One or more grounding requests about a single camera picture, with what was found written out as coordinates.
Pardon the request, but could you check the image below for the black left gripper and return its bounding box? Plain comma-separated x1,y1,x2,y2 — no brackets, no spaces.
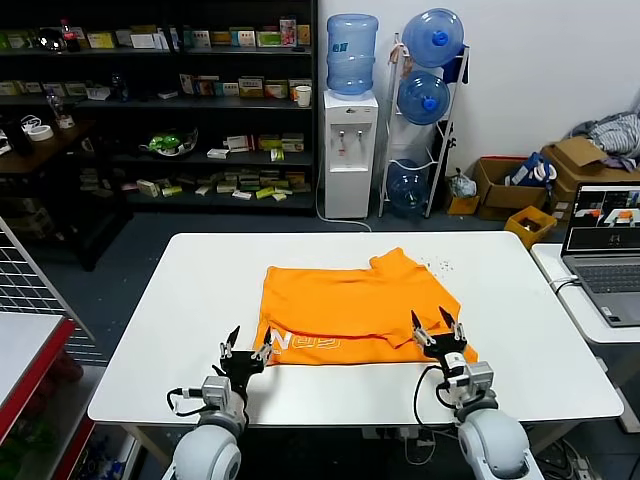
218,325,274,389

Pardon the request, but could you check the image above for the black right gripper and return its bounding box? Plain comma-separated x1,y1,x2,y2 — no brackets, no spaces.
410,305,469,374

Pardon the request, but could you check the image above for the orange t-shirt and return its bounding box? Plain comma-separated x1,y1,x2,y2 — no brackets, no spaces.
251,246,479,367

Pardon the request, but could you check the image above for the pile of grey clothes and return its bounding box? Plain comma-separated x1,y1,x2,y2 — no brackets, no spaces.
569,112,640,171

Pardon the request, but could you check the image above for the small yellow box with bag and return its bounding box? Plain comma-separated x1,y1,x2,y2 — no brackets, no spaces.
446,169,480,216

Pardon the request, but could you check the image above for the white side table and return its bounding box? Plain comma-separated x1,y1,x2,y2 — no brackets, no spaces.
529,243,640,434

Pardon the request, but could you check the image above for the yellow plastic crate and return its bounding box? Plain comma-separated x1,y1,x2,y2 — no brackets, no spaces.
504,205,558,250

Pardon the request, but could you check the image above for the open brown cardboard box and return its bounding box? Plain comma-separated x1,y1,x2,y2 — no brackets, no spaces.
473,156,549,221

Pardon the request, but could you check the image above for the grey laptop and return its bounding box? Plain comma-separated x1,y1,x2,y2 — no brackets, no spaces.
560,182,640,329

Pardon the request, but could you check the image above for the blue shopping bag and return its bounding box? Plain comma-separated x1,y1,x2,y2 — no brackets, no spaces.
507,151,559,189

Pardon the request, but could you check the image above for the white metal jug rack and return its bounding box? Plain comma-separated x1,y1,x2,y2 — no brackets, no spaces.
378,32,471,220

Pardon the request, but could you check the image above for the white water dispenser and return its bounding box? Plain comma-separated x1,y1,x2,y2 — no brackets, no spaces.
322,89,380,220

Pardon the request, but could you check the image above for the red and white shelf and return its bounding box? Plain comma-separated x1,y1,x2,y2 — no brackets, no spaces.
0,312,96,480

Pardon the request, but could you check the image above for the large brown cardboard box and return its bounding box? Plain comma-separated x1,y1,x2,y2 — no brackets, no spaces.
542,137,640,221

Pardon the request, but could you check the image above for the black shelving unit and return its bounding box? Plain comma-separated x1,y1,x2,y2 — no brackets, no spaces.
0,0,320,217

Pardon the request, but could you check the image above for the brown wooden table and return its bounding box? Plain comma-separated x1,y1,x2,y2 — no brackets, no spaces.
0,118,134,271

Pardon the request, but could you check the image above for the upright blue water jug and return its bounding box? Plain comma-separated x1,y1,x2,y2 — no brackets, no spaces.
326,13,380,98

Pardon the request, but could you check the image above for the cola bottle red cap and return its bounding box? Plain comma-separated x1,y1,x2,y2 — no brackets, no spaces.
59,19,81,54

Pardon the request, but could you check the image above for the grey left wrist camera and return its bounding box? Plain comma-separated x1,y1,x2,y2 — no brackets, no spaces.
201,376,232,406

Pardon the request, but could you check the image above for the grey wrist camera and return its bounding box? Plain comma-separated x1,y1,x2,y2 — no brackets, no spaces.
464,362,494,396
201,376,232,406

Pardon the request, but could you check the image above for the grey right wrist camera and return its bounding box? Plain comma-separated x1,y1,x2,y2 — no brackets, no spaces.
464,362,494,396

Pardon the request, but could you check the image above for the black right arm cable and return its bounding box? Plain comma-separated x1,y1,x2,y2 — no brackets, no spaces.
413,364,454,426

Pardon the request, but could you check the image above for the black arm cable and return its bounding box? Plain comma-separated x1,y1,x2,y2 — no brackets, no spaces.
413,364,454,426
166,387,206,417

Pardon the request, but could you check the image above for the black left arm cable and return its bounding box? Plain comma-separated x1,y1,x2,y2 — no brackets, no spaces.
166,387,206,417

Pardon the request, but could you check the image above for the white laptop cable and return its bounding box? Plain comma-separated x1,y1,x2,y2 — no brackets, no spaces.
549,274,581,294

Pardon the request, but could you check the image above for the white dispenser power cable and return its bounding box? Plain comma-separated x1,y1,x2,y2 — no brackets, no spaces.
317,154,374,234

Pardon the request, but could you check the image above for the white wire grid panel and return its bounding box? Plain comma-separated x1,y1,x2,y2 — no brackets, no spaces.
0,215,96,344

